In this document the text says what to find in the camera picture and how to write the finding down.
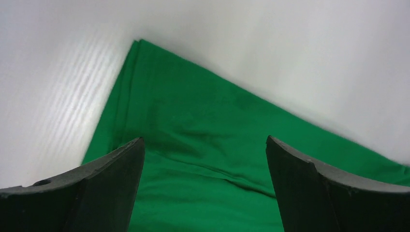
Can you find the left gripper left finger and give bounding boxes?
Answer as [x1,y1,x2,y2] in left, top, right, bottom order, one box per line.
[0,138,145,232]

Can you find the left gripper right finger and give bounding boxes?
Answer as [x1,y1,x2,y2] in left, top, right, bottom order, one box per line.
[265,136,410,232]

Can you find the green t-shirt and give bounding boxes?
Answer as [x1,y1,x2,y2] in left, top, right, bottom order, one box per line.
[83,40,410,232]

